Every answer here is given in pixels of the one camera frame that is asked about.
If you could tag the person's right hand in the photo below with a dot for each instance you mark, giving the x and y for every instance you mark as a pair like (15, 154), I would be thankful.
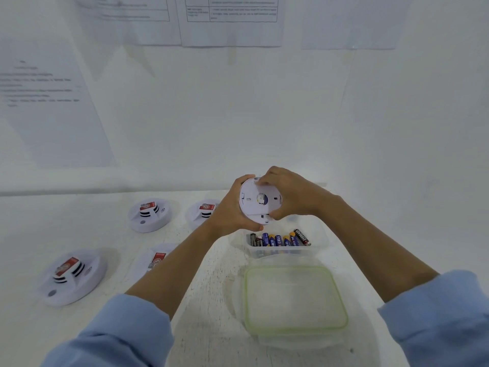
(300, 196)

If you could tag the person's left hand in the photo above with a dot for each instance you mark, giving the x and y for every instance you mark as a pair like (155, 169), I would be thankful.
(225, 214)

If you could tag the person's left thumb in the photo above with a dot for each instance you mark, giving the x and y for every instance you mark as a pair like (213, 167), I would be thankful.
(240, 180)

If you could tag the person's right thumb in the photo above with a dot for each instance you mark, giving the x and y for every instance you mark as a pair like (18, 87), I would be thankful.
(279, 215)

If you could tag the white round smoke detector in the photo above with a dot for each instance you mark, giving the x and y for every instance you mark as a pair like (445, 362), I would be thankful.
(199, 214)
(152, 259)
(254, 200)
(149, 217)
(70, 277)

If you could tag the person's right forearm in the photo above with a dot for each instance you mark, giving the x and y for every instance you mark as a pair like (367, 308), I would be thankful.
(386, 263)

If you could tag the person's left forearm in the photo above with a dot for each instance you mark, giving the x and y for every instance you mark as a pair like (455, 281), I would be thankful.
(168, 278)

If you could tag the row of batteries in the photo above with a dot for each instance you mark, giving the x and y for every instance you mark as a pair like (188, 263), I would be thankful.
(279, 240)

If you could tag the clear plastic container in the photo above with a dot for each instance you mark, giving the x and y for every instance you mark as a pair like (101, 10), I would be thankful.
(319, 235)

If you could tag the clear lid with green seal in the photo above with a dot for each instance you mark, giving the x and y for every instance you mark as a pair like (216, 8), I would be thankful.
(294, 301)

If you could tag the printed table paper sheet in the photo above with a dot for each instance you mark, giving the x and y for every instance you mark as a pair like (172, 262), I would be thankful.
(233, 22)
(130, 19)

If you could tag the blank white paper sheet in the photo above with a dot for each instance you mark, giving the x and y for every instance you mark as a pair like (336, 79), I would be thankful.
(355, 22)

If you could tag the printed text paper sheet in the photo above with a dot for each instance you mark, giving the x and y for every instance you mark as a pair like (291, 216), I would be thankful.
(49, 110)

